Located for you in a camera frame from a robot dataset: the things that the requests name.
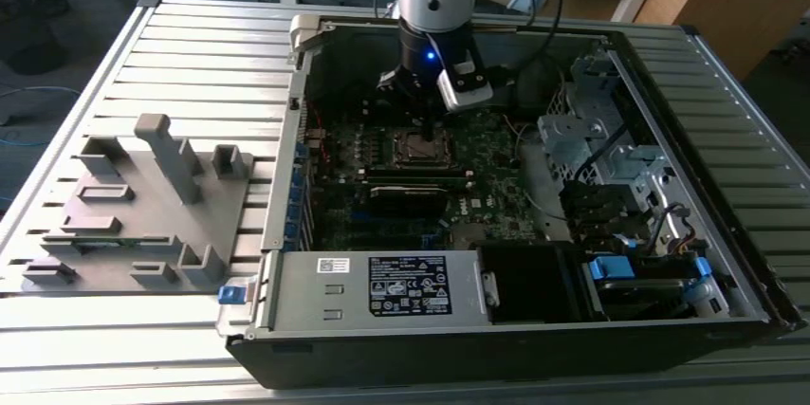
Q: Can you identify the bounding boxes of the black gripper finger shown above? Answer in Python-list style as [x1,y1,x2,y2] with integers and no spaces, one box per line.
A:
[404,86,443,144]

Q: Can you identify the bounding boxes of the silver green CPU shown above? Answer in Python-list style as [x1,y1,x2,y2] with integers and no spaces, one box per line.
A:
[406,133,443,158]

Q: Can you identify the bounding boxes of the metal socket cover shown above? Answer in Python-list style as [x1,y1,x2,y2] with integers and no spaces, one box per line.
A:
[391,128,458,167]

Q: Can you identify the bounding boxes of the CPU socket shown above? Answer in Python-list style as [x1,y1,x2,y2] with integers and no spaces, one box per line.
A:
[388,125,460,168]

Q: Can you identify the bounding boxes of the RAM slot black clips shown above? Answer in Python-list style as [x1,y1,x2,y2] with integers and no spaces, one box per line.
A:
[363,173,470,182]
[364,163,467,172]

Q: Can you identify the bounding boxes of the RAM slot white clips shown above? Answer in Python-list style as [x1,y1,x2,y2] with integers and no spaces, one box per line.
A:
[363,178,476,188]
[363,168,476,176]

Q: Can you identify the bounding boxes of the black expansion card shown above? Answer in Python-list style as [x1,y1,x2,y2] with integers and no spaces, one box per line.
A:
[368,183,452,218]

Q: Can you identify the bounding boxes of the green motherboard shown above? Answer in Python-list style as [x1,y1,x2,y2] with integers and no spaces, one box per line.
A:
[302,91,562,254]

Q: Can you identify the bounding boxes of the grey case latch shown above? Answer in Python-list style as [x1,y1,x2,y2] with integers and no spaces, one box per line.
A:
[287,14,336,65]

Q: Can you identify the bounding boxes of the silver drive cage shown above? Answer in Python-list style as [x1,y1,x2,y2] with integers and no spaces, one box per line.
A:
[535,52,683,238]

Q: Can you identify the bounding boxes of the small chipset heatsink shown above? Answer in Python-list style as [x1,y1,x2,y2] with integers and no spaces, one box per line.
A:
[448,223,490,249]

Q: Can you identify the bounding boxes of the silver power supply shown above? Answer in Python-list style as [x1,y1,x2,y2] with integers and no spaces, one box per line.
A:
[249,248,500,331]

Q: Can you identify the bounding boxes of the hard disk in blue carrier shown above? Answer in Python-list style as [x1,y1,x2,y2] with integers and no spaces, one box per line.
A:
[582,253,695,323]

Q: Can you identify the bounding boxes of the grey parts rack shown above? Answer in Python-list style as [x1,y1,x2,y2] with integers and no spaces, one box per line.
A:
[17,112,257,293]

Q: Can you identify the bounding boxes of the black PC case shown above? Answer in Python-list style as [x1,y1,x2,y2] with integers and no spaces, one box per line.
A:
[213,13,810,391]

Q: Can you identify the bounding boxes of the blue disk carrier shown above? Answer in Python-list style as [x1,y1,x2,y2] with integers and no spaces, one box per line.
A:
[685,255,723,319]

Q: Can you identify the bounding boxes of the green RAM stick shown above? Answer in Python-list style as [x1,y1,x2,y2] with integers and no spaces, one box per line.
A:
[69,237,140,251]

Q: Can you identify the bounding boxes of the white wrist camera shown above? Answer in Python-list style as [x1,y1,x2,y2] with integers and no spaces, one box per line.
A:
[434,59,496,113]

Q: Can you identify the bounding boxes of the thin grey wire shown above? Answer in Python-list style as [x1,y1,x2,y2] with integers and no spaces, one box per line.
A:
[511,120,534,168]

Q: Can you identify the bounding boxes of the thin red wire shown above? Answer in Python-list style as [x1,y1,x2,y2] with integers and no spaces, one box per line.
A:
[311,101,335,163]

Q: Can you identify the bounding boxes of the blue bracket clip row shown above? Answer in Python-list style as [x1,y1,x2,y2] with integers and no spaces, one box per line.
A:
[287,138,312,252]

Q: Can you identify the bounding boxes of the white wire bundle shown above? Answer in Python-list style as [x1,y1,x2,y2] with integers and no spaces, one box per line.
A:
[548,70,578,118]

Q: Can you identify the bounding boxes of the thin white wire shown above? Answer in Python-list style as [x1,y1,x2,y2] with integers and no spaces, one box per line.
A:
[523,186,570,225]

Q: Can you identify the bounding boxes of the thick black cable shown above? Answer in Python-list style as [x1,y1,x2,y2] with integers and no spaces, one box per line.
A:
[571,123,628,188]

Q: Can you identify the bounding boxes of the coloured wire bundle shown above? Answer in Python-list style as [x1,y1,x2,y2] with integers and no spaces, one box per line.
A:
[646,201,709,258]

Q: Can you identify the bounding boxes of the blue floor cable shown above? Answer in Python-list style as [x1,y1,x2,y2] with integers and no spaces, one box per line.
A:
[0,84,85,148]

